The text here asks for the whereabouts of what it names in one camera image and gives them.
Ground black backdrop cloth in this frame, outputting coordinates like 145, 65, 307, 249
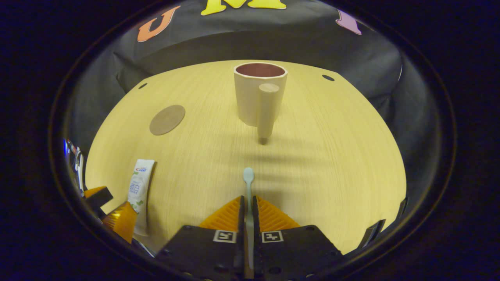
66, 0, 442, 219

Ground pale green toothbrush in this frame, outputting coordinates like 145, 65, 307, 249
243, 167, 255, 279

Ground dark angular object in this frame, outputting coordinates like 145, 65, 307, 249
357, 219, 386, 249

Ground beige cup with handle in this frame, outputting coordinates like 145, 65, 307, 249
234, 62, 289, 145

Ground round brown coaster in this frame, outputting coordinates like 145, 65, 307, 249
149, 104, 186, 136

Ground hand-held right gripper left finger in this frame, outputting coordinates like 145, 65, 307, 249
154, 195, 246, 281

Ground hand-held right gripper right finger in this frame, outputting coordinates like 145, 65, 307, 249
252, 195, 344, 281

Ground white toothpaste tube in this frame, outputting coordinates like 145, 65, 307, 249
129, 159, 156, 237

